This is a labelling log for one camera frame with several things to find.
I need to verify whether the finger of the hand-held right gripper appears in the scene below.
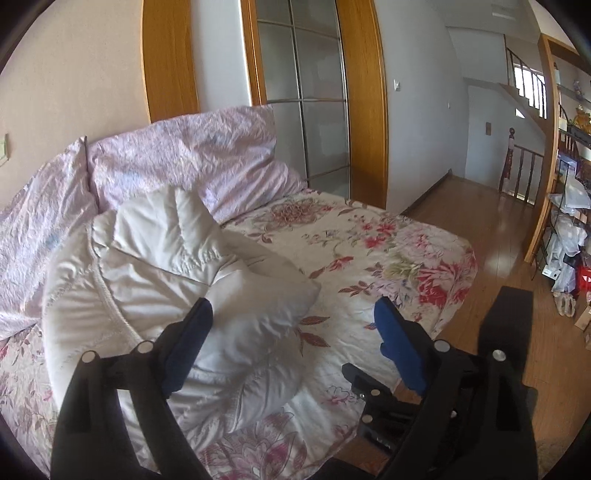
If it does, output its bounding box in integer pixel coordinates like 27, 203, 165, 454
341, 362, 437, 416
359, 412, 426, 455

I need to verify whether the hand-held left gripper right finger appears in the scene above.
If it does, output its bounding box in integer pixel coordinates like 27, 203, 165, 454
373, 296, 539, 480

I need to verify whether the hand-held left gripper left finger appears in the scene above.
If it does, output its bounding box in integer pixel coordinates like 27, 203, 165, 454
50, 296, 214, 480

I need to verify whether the white puffer jacket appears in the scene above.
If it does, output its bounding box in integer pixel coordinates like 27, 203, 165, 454
41, 185, 322, 437

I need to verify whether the white plastic bag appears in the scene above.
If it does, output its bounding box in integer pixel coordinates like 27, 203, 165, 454
547, 215, 581, 292
561, 176, 591, 209

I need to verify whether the bed with floral sheet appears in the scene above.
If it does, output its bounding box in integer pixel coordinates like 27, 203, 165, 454
0, 187, 478, 480

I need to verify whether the wooden stair banister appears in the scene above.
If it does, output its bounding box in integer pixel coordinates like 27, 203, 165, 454
499, 128, 546, 206

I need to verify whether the black metal shelf rack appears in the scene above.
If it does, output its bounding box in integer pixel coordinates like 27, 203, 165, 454
536, 69, 591, 296

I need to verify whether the wooden shelf with items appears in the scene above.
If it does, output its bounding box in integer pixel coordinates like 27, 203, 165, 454
524, 34, 583, 264

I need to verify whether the pink crinkled pillow, left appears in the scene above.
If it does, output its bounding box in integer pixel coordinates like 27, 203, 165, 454
0, 105, 308, 340

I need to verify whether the wooden sliding glass door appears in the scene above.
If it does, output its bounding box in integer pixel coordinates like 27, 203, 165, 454
142, 0, 389, 209

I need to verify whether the frosted glass sliding door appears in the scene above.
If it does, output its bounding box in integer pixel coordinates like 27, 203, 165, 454
240, 0, 352, 199

